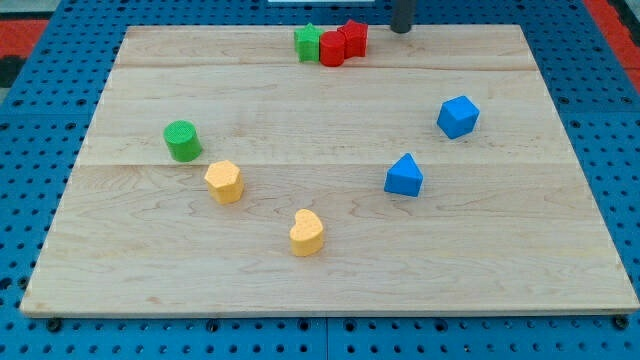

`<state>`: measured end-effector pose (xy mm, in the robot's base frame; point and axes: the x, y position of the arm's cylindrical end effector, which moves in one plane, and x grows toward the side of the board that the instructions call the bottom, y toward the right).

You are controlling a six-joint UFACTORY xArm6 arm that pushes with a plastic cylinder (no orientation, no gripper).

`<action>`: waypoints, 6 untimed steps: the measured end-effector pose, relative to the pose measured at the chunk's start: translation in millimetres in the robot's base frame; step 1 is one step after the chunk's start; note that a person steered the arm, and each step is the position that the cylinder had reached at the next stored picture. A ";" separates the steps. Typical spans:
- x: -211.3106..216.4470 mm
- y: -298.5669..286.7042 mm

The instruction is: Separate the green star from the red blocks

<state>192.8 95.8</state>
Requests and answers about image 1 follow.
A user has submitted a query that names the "green star block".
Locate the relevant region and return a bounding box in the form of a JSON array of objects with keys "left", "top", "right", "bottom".
[{"left": 294, "top": 23, "right": 324, "bottom": 63}]

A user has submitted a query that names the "red star block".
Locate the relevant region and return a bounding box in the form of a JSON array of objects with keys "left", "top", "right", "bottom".
[{"left": 337, "top": 20, "right": 368, "bottom": 59}]

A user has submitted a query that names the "yellow heart block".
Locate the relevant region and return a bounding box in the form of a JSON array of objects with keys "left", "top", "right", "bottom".
[{"left": 289, "top": 209, "right": 324, "bottom": 257}]

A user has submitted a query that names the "blue triangle block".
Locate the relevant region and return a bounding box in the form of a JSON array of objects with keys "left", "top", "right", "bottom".
[{"left": 384, "top": 153, "right": 424, "bottom": 197}]

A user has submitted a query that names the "yellow hexagon block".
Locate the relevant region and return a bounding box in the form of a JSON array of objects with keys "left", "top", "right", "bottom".
[{"left": 204, "top": 160, "right": 244, "bottom": 205}]

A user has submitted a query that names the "light wooden board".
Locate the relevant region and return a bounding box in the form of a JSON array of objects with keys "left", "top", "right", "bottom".
[{"left": 21, "top": 25, "right": 639, "bottom": 318}]

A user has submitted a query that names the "red cylinder block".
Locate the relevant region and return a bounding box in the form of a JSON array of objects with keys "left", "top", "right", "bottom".
[{"left": 319, "top": 30, "right": 346, "bottom": 67}]

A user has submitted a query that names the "green cylinder block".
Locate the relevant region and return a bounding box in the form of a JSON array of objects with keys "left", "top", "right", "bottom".
[{"left": 163, "top": 120, "right": 202, "bottom": 162}]

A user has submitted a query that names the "blue cube block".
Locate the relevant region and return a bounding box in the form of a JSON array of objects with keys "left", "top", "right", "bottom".
[{"left": 437, "top": 95, "right": 480, "bottom": 139}]

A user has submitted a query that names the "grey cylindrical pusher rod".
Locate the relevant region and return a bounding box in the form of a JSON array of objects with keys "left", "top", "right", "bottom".
[{"left": 390, "top": 0, "right": 417, "bottom": 34}]

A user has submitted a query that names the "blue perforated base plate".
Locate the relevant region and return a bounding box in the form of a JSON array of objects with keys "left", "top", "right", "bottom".
[{"left": 1, "top": 1, "right": 639, "bottom": 359}]

